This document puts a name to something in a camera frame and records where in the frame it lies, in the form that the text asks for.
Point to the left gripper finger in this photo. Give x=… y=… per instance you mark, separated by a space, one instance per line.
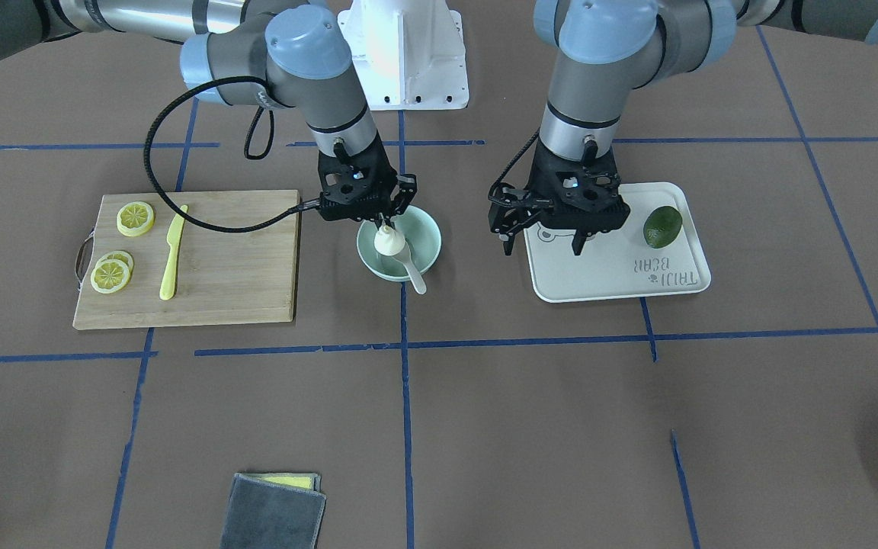
x=509 y=237
x=579 y=239

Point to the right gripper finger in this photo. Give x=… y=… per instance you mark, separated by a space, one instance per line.
x=407 y=187

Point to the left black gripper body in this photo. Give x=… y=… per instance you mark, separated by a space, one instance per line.
x=505 y=207

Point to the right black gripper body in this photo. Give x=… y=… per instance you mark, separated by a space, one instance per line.
x=405 y=188

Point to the white steamed bun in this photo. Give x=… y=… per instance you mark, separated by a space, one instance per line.
x=389 y=241

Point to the translucent white spoon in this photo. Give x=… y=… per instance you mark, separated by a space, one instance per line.
x=404 y=257

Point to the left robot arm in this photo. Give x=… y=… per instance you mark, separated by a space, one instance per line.
x=606 y=49

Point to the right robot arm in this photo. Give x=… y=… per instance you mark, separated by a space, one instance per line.
x=270 y=54

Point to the light green bowl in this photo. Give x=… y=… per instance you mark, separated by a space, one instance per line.
x=422 y=233

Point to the cream bear tray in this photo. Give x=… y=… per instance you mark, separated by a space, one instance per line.
x=619 y=264

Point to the green avocado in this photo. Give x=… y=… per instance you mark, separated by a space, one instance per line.
x=662 y=226

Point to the wooden cutting board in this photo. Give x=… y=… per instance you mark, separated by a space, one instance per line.
x=223 y=279

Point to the yellow plastic knife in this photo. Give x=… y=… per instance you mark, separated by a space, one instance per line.
x=170 y=274

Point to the lemon slice stacked bottom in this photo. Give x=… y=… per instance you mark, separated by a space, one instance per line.
x=119 y=255

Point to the grey folded cloth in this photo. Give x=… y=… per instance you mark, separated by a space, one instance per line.
x=273 y=510

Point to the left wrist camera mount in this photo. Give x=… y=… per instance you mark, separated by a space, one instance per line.
x=512 y=210

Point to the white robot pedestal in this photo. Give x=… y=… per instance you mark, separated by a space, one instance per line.
x=408 y=54

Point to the lemon slice near handle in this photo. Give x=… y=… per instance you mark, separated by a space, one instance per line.
x=135 y=218

